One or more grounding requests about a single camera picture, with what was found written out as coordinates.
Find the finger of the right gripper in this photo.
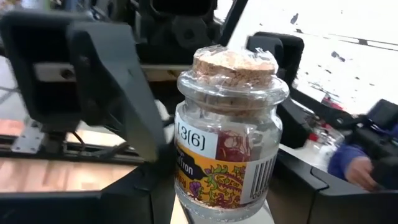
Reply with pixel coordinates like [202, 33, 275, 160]
[245, 30, 315, 150]
[0, 11, 165, 163]

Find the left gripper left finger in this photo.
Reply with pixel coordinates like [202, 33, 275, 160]
[0, 144, 177, 224]

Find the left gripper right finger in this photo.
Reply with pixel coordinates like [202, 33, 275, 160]
[266, 148, 398, 224]

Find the small saffron glass jar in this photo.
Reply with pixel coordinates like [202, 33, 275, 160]
[173, 44, 290, 223]

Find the person's hand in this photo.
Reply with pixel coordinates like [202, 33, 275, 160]
[344, 155, 379, 192]

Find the black device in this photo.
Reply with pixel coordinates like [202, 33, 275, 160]
[345, 98, 398, 190]

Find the black rig post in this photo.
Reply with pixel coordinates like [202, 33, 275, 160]
[216, 0, 250, 48]

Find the black aluminium table frame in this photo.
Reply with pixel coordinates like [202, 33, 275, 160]
[0, 118, 147, 166]

